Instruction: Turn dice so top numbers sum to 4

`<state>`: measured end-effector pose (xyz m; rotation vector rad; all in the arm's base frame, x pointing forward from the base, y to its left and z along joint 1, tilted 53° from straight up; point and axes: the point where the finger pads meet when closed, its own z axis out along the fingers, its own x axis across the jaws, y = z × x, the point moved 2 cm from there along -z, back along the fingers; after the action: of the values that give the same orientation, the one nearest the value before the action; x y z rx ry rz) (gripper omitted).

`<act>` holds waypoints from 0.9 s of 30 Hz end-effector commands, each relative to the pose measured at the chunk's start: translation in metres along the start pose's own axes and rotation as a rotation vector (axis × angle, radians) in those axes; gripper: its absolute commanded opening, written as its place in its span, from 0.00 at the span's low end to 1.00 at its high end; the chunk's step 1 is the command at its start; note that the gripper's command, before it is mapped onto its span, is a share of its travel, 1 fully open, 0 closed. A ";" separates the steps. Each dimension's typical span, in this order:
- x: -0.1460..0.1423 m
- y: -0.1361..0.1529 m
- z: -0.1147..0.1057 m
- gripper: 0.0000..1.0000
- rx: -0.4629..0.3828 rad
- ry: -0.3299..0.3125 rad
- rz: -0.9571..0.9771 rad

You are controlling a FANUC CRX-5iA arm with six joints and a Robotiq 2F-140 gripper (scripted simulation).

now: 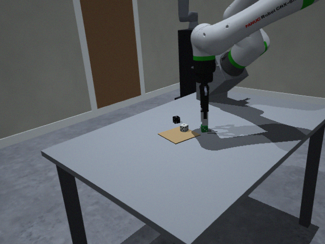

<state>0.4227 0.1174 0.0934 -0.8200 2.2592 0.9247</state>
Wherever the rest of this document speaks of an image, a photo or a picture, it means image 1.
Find green die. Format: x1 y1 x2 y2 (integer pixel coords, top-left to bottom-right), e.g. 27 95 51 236
201 124 208 132

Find tan flat mat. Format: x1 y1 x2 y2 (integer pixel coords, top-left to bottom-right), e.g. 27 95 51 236
158 127 200 144

